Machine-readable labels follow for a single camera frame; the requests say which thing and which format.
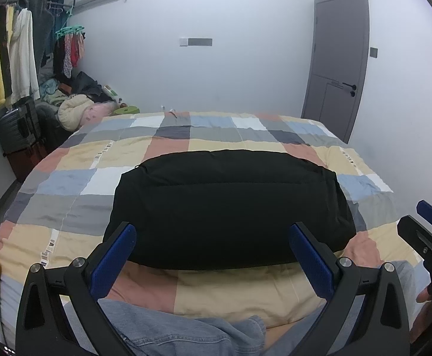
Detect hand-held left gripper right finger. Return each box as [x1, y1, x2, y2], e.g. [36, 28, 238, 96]
[289, 222, 411, 356]

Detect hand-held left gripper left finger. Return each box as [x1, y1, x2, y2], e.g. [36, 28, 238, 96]
[15, 222, 137, 356]

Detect black padded jacket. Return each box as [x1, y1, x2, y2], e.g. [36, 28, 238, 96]
[102, 149, 357, 271]

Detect red and pink hanging clothes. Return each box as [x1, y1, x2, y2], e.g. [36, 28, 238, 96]
[62, 33, 87, 79]

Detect person's right hand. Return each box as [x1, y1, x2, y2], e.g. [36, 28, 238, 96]
[411, 290, 432, 344]

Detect bed with checkered blanket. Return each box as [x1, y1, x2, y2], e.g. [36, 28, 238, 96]
[0, 111, 432, 356]

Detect blue denim garment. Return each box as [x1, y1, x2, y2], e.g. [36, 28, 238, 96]
[64, 261, 421, 356]

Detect pink pillow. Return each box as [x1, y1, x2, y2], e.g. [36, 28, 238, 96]
[80, 102, 122, 125]

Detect dark grey suitcase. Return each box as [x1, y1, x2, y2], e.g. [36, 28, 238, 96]
[0, 98, 41, 156]

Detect white bottle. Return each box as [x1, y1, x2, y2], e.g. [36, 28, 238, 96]
[104, 85, 122, 104]

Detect black crumpled coat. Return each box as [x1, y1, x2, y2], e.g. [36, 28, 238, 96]
[71, 71, 113, 103]

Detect light blue crumpled cloth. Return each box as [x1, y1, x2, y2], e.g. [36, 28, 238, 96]
[39, 79, 63, 99]

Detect grey door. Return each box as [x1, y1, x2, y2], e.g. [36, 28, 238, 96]
[300, 0, 371, 144]

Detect white hanging hoodie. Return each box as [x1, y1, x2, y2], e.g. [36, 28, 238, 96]
[8, 7, 41, 107]

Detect teal clip hanger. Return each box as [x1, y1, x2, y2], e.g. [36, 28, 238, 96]
[55, 26, 86, 40]

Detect black hanging garment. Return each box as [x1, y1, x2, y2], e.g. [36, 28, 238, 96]
[0, 4, 13, 110]

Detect dark grey hanging garments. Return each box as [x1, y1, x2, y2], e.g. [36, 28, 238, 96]
[28, 0, 59, 68]

